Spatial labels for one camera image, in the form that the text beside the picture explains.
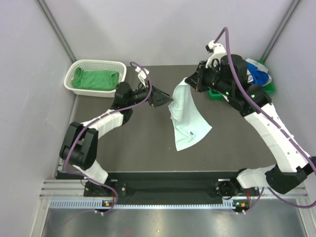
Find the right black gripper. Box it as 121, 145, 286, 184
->
185, 60, 233, 98

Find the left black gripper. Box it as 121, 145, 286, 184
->
126, 79, 173, 108

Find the light mint towel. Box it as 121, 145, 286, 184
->
168, 79, 212, 151

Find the green microfiber towel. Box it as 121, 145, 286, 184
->
72, 68, 119, 91

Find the white perforated plastic basket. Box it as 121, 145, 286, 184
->
64, 59, 127, 98

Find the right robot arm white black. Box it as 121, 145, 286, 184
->
185, 54, 316, 196

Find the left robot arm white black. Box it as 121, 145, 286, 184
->
59, 82, 173, 197

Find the green plastic bin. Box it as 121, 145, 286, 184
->
209, 58, 275, 101

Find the blue towel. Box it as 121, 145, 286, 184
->
248, 61, 270, 86

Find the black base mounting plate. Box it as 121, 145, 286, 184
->
84, 179, 242, 203

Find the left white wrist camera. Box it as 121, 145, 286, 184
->
135, 67, 149, 86

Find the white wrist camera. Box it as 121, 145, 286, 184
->
135, 67, 149, 86
205, 40, 227, 68

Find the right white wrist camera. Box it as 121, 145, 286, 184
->
205, 40, 227, 68

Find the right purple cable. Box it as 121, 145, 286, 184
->
213, 27, 316, 214

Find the purple cable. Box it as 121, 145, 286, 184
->
63, 61, 152, 214
213, 27, 316, 214

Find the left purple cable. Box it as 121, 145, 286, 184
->
63, 61, 152, 214

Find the white slotted cable duct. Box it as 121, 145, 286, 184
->
49, 199, 249, 210

